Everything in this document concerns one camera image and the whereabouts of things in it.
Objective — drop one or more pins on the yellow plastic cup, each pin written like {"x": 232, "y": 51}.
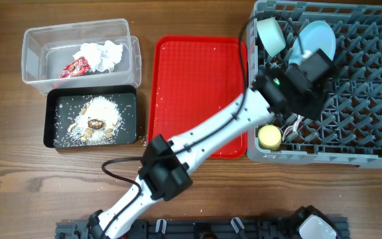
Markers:
{"x": 269, "y": 137}

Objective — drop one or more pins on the red plastic tray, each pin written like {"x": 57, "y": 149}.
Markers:
{"x": 193, "y": 79}

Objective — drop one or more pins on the light blue plate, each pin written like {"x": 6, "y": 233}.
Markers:
{"x": 318, "y": 35}

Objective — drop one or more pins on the pile of rice food waste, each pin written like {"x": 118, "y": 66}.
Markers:
{"x": 106, "y": 119}

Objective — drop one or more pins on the clear plastic bin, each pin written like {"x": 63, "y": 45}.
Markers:
{"x": 47, "y": 50}

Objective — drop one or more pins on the black plastic tray bin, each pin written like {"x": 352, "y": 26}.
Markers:
{"x": 53, "y": 95}

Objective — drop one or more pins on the grey plastic dishwasher rack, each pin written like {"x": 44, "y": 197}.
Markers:
{"x": 349, "y": 130}

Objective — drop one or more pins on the white plastic spoon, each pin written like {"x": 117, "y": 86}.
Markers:
{"x": 288, "y": 130}
{"x": 297, "y": 122}

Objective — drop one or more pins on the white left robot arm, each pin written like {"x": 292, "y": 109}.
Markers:
{"x": 168, "y": 164}

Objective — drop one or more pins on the green bowl with food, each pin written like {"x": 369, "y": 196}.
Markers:
{"x": 271, "y": 36}

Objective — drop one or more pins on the white tissue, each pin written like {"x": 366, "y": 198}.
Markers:
{"x": 101, "y": 57}

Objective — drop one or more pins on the red candy wrapper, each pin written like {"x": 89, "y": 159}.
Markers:
{"x": 77, "y": 68}

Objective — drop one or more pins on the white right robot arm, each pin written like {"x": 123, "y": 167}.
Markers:
{"x": 308, "y": 222}

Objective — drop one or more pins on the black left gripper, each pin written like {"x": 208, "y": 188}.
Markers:
{"x": 314, "y": 108}

